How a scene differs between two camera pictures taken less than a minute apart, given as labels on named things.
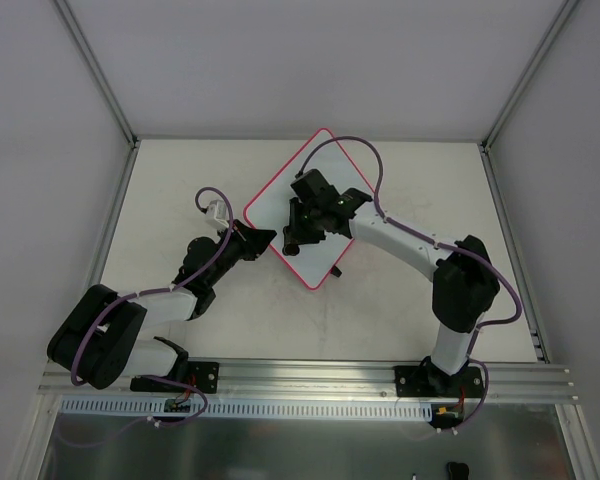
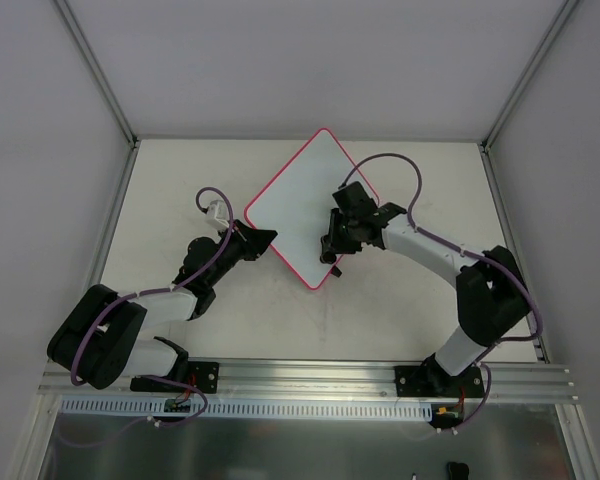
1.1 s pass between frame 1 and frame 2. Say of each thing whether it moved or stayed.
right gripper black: moved
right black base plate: stayed
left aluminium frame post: stayed
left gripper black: stayed
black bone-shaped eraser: moved
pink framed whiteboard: stayed
